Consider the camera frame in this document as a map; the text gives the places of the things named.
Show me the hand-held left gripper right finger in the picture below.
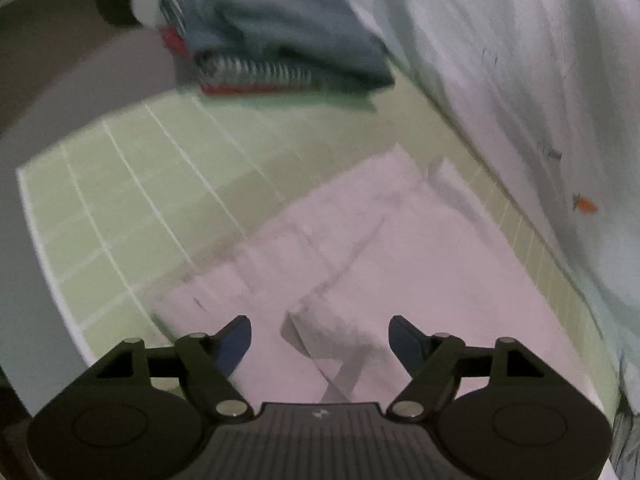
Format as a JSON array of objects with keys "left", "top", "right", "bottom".
[{"left": 387, "top": 315, "right": 548, "bottom": 418}]

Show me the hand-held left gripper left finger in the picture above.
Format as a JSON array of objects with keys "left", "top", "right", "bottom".
[{"left": 95, "top": 315, "right": 252, "bottom": 421}]

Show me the white shirt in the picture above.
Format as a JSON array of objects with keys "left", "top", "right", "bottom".
[{"left": 152, "top": 142, "right": 591, "bottom": 406}]

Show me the green checked mat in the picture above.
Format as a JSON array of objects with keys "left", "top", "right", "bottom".
[{"left": 17, "top": 77, "right": 621, "bottom": 411}]

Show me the folded red striped garment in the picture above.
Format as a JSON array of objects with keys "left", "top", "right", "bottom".
[{"left": 160, "top": 0, "right": 371, "bottom": 98}]

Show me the carrot print curtain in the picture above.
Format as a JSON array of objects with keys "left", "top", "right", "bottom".
[{"left": 325, "top": 0, "right": 640, "bottom": 361}]

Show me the folded blue-grey garment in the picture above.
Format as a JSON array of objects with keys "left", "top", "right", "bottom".
[{"left": 182, "top": 0, "right": 396, "bottom": 93}]

